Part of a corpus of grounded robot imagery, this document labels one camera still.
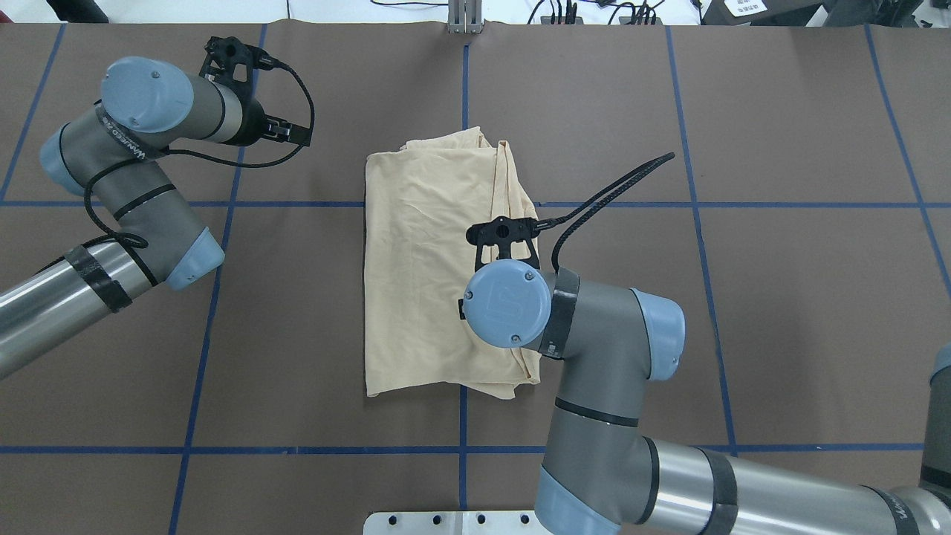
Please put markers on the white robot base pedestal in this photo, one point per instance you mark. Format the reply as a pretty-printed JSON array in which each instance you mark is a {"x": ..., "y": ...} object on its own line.
[{"x": 454, "y": 522}]

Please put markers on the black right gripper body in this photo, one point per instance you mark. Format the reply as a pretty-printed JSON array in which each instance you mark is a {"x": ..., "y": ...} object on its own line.
[{"x": 462, "y": 310}]

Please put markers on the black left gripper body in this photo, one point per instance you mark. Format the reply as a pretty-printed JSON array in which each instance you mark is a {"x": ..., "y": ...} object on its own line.
[{"x": 251, "y": 124}]

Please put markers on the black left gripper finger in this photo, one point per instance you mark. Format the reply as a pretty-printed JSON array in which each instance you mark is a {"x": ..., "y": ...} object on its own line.
[{"x": 292, "y": 133}]

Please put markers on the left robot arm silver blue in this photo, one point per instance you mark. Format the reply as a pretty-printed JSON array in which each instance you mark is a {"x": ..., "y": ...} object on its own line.
[{"x": 149, "y": 233}]

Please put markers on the aluminium frame post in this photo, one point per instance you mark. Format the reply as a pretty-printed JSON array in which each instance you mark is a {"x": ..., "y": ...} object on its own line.
[{"x": 464, "y": 17}]

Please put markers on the cream long-sleeve printed shirt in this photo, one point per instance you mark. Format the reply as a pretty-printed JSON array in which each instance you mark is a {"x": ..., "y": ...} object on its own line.
[{"x": 420, "y": 201}]

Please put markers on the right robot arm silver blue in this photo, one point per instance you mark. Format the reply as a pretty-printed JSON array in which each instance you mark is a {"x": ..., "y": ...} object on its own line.
[{"x": 736, "y": 372}]

